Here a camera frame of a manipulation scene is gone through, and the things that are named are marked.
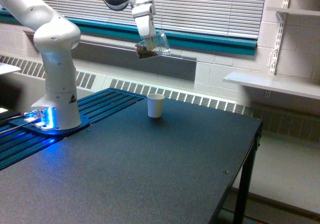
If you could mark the white radiator vent cover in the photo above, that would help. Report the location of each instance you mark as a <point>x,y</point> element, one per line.
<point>281,122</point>

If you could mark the white tray at left edge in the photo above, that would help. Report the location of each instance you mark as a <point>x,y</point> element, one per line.
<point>7,68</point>

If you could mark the white window blinds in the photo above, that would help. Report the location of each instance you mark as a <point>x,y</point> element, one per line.
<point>235,18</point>

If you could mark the white lower wall shelf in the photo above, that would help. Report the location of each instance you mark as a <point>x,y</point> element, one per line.
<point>277,83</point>

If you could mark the white upper wall shelf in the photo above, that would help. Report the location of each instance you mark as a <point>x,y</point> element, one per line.
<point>300,12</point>

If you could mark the white shelf standard rail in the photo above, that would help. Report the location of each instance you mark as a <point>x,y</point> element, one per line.
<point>274,55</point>

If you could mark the blue aluminium rail frame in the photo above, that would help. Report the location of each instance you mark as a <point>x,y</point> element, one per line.
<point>18,144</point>

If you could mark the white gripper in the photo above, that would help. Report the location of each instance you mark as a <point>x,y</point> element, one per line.
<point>144,18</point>

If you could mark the teal window sill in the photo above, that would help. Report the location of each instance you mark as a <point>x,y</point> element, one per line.
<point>200,40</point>

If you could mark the white wall shelf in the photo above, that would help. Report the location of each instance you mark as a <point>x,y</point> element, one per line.
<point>300,12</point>
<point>277,83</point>

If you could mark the white paper cup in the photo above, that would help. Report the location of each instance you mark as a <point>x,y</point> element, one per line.
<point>155,104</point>

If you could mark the clear plastic cup with nuts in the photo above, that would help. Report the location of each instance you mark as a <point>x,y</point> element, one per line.
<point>153,47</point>

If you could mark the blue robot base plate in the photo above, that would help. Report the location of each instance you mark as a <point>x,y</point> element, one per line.
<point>58,132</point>

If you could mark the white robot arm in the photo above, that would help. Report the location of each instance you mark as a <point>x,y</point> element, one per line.
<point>58,109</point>

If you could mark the black table leg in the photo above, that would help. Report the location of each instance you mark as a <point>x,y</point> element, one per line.
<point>244,186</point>

